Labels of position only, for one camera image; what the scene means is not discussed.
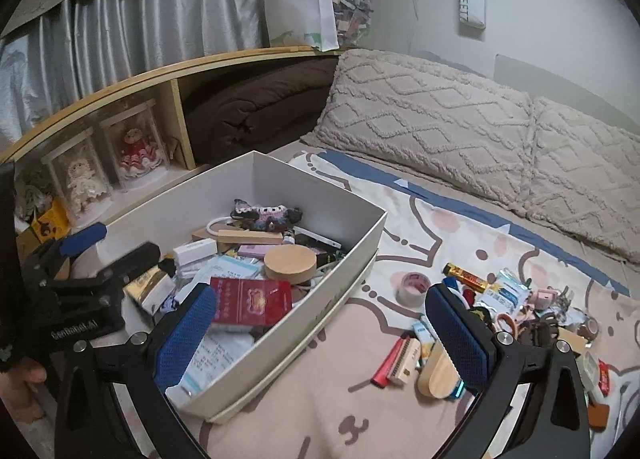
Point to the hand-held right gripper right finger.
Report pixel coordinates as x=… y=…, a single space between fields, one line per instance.
x=457 y=339

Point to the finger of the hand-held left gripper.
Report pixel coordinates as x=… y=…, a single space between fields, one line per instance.
x=82 y=239
x=135 y=264

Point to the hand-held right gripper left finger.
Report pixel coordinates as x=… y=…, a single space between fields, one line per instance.
x=185 y=334

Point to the gold and white small box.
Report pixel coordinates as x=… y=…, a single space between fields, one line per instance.
x=150 y=291

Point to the red cigarette pack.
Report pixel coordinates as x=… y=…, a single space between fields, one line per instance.
x=250 y=301

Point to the white storage box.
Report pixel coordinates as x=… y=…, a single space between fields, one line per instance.
x=305 y=189

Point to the person's left hand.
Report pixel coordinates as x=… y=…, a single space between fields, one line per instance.
x=22 y=384

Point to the small blue and white packet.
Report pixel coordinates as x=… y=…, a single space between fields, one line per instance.
x=425 y=336

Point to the black round badge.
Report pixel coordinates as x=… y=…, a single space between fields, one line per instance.
x=482 y=315

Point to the yellow box with bear print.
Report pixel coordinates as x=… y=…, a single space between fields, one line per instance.
x=50 y=226

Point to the white paper packet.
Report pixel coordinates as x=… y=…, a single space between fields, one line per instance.
x=215 y=359

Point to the oval wooden piece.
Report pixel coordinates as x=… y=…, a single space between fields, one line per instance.
x=437 y=374

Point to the doll in white dress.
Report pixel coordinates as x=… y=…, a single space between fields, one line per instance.
x=84 y=184

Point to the beige flat comb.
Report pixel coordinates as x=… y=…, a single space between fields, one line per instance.
x=406 y=364

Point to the white charger box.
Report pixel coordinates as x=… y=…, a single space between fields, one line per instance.
x=195 y=251

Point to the yellow and red candy bar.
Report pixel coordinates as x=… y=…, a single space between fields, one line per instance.
x=467 y=276

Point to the pink tape roll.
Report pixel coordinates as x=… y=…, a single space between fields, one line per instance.
x=412 y=289

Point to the blue face mask pack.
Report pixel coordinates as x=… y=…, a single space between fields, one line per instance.
x=230 y=271

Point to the clear display case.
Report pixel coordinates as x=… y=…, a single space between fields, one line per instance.
x=135 y=114
x=57 y=159

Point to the brown hair claw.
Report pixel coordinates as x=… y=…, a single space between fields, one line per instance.
x=542 y=334

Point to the pink small case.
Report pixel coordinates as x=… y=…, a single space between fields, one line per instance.
x=542 y=300

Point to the doll in red dress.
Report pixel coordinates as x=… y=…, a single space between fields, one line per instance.
x=139 y=151

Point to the pink flat box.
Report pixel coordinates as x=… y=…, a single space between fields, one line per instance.
x=255 y=251

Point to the round wooden disc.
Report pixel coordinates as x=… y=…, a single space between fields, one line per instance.
x=290 y=266

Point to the brown tape roll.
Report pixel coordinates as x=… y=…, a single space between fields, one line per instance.
x=590 y=328

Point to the crochet toy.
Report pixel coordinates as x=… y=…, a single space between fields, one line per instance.
x=265 y=216

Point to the printed cartoon blanket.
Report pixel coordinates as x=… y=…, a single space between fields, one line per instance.
x=325 y=389

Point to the wooden shelf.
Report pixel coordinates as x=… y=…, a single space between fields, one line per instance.
x=182 y=124

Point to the red and white packet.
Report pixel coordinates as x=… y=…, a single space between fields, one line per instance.
x=605 y=376

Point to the orange leather piece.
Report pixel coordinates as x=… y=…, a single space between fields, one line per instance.
x=599 y=414

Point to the black box with white edge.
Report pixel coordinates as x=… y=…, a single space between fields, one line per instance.
x=317 y=244

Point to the brown folded blanket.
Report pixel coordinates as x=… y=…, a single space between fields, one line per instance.
x=260 y=104

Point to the beige textured pillow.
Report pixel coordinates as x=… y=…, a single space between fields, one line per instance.
x=585 y=179
x=425 y=124

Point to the grey curtain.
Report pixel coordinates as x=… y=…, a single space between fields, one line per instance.
x=140 y=29

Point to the white paper shopping bag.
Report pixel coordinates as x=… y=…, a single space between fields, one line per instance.
x=300 y=4

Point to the clear bag of cards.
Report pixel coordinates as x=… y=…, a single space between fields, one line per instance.
x=352 y=16

